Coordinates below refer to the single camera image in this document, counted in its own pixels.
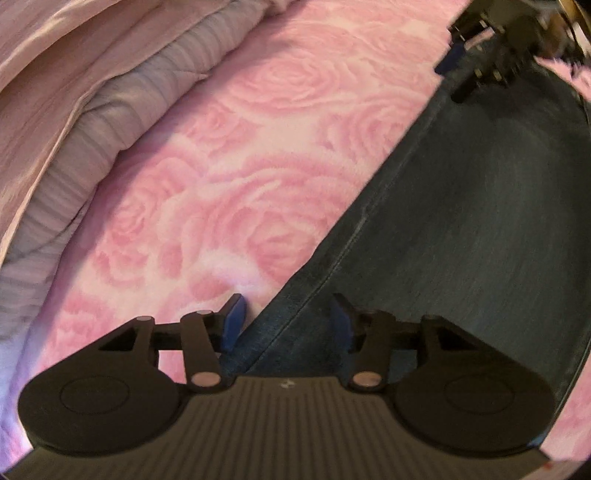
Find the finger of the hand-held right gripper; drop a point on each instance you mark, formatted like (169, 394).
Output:
(450, 57)
(466, 87)

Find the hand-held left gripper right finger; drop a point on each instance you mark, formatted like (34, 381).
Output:
(340, 323)

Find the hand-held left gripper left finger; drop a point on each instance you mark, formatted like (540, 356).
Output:
(233, 321)

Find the pink rose blanket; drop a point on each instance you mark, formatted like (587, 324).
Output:
(258, 138)

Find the pink satin pillow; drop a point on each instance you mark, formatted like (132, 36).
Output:
(69, 55)

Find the dark denim jeans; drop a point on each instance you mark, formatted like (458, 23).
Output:
(461, 207)

